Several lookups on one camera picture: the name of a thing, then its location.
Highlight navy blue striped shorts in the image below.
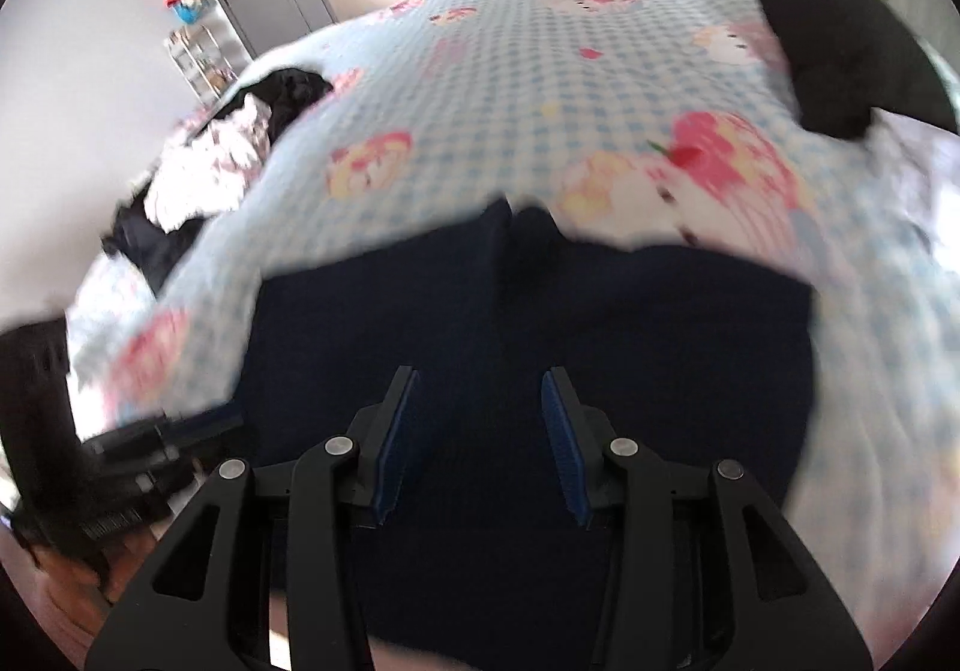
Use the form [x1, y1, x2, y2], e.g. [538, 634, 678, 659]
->
[235, 201, 815, 669]

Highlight white shelf rack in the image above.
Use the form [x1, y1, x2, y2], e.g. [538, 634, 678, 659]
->
[163, 25, 236, 106]

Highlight black folded garment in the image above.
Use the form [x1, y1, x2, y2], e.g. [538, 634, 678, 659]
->
[758, 0, 957, 140]

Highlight red blue plush toy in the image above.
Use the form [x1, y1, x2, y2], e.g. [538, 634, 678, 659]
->
[164, 0, 208, 25]

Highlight pink patterned garment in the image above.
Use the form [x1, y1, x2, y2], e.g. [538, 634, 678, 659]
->
[143, 95, 272, 233]

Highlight blue checkered cartoon blanket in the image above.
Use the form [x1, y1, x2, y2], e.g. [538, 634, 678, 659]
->
[68, 0, 958, 660]

